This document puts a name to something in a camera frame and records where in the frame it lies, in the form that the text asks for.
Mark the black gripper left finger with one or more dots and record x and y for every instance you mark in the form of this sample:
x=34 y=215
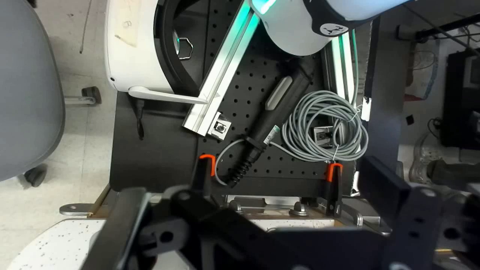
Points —
x=137 y=233

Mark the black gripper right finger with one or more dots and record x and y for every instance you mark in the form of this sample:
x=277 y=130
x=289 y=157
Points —
x=424 y=220

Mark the white speckled toy counter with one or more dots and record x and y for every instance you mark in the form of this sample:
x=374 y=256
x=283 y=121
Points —
x=62 y=247

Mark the black perforated board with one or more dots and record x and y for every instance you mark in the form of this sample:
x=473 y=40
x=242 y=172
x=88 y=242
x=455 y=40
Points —
x=158 y=56

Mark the left orange-tipped black clamp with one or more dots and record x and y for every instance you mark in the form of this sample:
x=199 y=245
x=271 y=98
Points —
x=205 y=172

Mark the orange-tipped black clamp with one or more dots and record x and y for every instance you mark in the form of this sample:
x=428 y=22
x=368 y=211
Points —
x=205 y=172
x=334 y=175

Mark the right orange-tipped black clamp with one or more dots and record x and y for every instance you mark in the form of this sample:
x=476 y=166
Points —
x=334 y=175

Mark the grey office chair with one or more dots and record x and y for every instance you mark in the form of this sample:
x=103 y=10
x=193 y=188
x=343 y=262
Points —
x=32 y=100

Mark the black handheld tool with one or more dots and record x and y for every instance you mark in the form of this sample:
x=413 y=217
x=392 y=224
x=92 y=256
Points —
x=266 y=127

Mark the aluminium extrusion rail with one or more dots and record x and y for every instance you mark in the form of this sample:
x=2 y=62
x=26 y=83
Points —
x=223 y=80

